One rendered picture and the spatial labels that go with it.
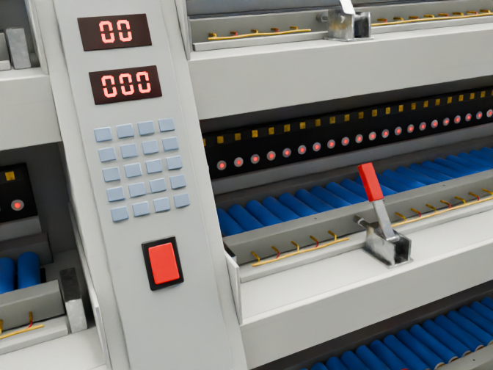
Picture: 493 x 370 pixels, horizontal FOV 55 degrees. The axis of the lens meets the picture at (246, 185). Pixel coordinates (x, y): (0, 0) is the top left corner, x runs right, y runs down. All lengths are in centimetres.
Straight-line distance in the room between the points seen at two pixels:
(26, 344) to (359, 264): 28
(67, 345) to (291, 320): 17
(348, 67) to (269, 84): 7
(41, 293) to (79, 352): 6
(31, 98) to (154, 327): 17
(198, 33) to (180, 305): 23
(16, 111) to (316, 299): 26
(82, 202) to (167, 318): 10
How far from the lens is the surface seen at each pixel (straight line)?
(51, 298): 41
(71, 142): 34
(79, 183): 33
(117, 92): 34
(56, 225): 53
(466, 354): 64
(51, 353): 38
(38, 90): 34
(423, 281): 46
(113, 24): 35
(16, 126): 35
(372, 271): 43
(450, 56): 50
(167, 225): 34
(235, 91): 37
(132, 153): 33
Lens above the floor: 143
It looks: 3 degrees down
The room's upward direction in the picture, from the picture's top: 11 degrees counter-clockwise
